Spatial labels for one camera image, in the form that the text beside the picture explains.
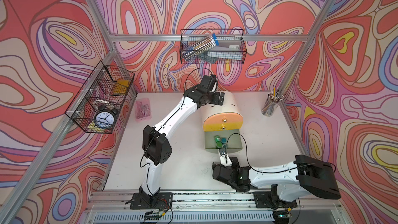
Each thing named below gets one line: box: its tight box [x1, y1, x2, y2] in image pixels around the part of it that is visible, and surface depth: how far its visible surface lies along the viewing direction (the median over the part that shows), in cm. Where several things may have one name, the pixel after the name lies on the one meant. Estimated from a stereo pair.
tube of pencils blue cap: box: [180, 33, 220, 61], surface depth 82 cm
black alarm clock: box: [93, 105, 119, 130], surface depth 69 cm
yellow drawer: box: [203, 122, 244, 132], surface depth 86 cm
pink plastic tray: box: [135, 97, 152, 123], surface depth 110 cm
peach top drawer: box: [203, 112, 244, 124], surface depth 81 cm
